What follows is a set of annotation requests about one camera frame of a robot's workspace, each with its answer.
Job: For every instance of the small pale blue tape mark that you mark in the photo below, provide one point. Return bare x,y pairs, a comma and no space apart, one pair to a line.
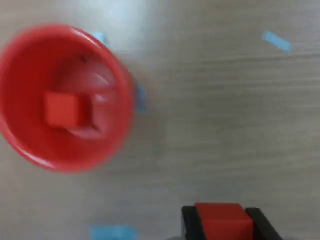
276,41

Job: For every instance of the pale blue tape patch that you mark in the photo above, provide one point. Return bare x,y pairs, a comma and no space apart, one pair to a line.
101,38
113,233

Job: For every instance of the red plastic bin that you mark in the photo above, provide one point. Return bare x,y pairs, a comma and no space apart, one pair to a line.
30,140

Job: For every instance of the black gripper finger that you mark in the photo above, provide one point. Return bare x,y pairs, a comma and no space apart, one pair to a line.
192,225
265,226

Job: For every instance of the red cube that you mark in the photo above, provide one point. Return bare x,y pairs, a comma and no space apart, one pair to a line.
63,110
225,222

